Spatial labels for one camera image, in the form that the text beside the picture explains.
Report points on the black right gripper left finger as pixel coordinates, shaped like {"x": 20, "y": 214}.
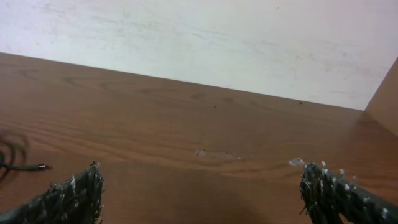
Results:
{"x": 76, "y": 201}

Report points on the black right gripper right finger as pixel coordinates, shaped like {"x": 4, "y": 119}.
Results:
{"x": 330, "y": 199}

